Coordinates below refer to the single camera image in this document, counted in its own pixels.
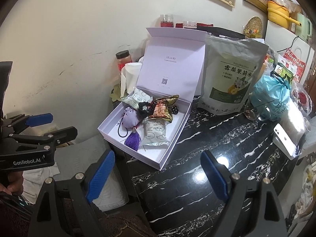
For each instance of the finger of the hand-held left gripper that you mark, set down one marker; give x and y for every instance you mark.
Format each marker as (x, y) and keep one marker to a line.
(64, 134)
(39, 119)

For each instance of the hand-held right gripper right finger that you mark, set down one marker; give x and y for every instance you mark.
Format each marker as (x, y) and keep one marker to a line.
(214, 175)

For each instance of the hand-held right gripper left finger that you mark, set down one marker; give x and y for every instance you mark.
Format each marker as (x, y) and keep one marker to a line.
(101, 175)

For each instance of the purple tasselled sachet pouch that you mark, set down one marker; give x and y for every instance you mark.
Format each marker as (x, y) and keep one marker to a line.
(130, 118)

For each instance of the white patterned packet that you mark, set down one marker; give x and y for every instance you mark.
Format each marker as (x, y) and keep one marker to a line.
(155, 133)
(135, 97)

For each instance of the black polka-dot hair bow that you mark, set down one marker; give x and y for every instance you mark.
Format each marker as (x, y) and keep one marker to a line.
(175, 110)

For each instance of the orange gold snack packet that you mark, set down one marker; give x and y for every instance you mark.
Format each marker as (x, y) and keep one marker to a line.
(159, 109)

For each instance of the white gift box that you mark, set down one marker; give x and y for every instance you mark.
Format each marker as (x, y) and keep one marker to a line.
(170, 71)

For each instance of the person's left forearm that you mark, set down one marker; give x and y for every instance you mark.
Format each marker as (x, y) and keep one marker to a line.
(12, 214)

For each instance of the person's left hand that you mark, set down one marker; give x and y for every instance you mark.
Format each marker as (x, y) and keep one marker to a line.
(16, 184)

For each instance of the brown fuzzy clothing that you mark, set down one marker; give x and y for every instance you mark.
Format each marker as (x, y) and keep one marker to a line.
(128, 224)

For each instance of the pale green flower coaster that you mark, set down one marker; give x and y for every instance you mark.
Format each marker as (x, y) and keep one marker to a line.
(115, 93)

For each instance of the glass mug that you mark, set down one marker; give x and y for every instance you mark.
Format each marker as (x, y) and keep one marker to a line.
(251, 113)

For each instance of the white phone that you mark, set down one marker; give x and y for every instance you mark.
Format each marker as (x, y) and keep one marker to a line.
(284, 138)

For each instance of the paper towel roll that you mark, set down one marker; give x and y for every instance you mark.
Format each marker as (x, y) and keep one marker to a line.
(129, 76)

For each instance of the plastic bags on floor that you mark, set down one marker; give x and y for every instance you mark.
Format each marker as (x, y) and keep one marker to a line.
(306, 190)

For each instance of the plastic spice jar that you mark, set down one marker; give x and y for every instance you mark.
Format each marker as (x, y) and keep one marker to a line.
(123, 60)

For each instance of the white tissue pack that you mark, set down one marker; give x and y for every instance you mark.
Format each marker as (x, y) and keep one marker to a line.
(292, 121)

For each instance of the grey tea pouch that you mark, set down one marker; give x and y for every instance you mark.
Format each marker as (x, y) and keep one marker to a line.
(229, 79)

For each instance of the blue plastic bag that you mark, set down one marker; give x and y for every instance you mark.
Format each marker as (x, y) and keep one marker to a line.
(271, 91)

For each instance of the clear bag red contents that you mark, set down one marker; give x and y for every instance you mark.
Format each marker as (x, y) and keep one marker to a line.
(305, 98)

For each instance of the green snack packet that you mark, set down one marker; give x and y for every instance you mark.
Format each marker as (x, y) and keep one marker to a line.
(282, 71)

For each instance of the red shopping bag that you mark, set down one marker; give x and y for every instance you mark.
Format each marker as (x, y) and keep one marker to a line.
(296, 64)

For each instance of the red box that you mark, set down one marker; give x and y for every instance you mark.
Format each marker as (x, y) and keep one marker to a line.
(179, 25)
(205, 24)

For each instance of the white refrigerator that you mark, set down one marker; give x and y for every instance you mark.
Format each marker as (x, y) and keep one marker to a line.
(276, 37)

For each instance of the yellow pot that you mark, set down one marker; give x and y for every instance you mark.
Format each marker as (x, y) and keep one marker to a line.
(279, 14)

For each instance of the green kettle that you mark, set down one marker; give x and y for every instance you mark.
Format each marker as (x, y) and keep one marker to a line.
(305, 27)

